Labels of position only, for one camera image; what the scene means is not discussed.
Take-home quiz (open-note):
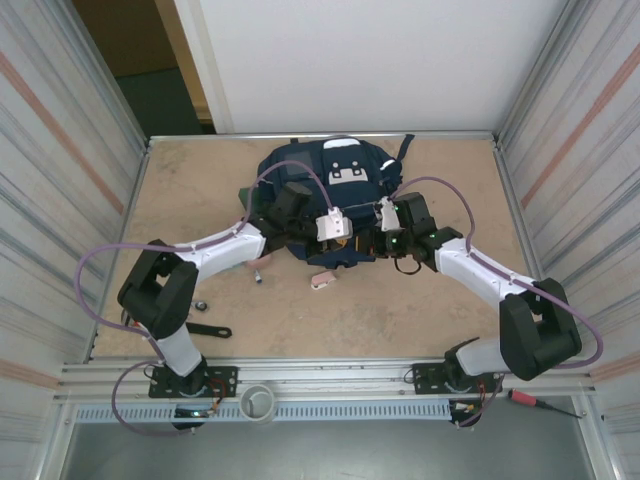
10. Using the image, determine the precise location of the red handled screwdriver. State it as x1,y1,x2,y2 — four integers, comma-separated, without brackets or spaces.
508,389,586,419

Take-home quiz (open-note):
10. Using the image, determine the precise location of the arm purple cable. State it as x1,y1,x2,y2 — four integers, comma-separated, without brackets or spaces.
74,162,341,437
387,176,605,429

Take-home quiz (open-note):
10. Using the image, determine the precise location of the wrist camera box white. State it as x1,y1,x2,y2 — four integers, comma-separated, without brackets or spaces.
314,205,354,241
374,196,402,234

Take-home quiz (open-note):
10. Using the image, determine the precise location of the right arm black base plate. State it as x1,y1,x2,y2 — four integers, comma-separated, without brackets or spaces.
412,360,503,396

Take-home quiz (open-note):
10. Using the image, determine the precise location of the navy blue backpack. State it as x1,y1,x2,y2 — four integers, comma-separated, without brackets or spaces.
238,133,416,269

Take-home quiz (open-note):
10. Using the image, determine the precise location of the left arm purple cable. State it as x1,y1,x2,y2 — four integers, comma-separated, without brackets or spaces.
74,162,341,437

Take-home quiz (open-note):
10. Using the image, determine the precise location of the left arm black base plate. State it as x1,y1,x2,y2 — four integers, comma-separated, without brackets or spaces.
148,365,239,400

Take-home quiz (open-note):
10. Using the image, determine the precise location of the red pipe wrench black handle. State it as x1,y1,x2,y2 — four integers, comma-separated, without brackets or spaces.
121,309,233,340

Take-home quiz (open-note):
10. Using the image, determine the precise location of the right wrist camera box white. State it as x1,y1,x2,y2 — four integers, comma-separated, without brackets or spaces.
374,196,402,234

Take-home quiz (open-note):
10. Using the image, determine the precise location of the small controller board with wires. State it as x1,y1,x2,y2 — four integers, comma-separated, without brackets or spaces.
172,407,221,432
448,399,485,430

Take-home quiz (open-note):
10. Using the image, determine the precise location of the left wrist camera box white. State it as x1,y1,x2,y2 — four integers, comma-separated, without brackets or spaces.
314,205,354,241

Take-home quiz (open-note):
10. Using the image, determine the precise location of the pale blue slotted cable duct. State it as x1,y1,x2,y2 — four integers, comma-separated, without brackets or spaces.
73,402,451,424

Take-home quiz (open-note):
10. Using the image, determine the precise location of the thin aluminium table edge bar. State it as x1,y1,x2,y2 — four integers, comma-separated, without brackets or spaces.
147,130,501,147

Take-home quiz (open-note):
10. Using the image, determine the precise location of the wide aluminium frame rail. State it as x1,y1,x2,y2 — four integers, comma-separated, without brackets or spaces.
54,355,599,405

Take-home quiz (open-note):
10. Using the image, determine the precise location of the brown wooden door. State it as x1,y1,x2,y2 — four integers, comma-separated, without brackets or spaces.
72,0,214,124

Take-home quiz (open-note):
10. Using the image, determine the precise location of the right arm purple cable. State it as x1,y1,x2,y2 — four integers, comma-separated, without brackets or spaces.
387,176,605,429

